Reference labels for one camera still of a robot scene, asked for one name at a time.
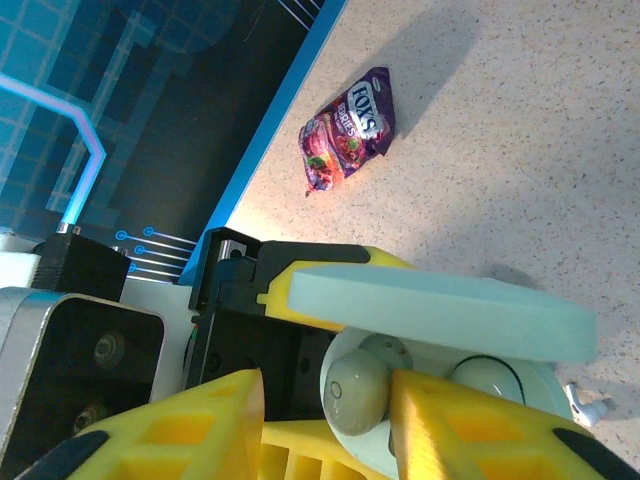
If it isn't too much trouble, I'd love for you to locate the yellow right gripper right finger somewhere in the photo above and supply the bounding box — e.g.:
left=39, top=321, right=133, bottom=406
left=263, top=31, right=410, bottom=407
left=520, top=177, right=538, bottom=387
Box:
left=388, top=368, right=640, bottom=480

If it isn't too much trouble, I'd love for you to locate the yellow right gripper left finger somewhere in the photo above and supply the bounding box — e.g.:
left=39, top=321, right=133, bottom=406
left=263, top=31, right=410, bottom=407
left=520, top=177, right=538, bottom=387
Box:
left=19, top=368, right=267, bottom=480

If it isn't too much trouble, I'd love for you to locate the pale green round earbud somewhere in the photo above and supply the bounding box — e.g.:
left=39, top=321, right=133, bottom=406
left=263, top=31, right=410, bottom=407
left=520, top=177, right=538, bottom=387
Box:
left=322, top=347, right=392, bottom=436
left=452, top=357, right=526, bottom=404

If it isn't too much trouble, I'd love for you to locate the white wireless earbud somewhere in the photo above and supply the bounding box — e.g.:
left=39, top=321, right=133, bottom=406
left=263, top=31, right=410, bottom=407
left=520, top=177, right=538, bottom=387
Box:
left=566, top=382, right=615, bottom=427

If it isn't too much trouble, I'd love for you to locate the pale green earbud case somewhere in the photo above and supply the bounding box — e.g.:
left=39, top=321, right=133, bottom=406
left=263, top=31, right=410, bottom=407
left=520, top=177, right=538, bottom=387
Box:
left=287, top=264, right=599, bottom=480

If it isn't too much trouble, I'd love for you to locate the purple candy bag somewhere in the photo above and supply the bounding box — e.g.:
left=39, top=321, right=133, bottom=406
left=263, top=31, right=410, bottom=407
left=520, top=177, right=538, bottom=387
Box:
left=298, top=66, right=396, bottom=198

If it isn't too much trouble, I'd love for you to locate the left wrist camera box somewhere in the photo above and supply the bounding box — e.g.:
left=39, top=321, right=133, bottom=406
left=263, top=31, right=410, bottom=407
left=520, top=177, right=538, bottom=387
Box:
left=0, top=288, right=167, bottom=474

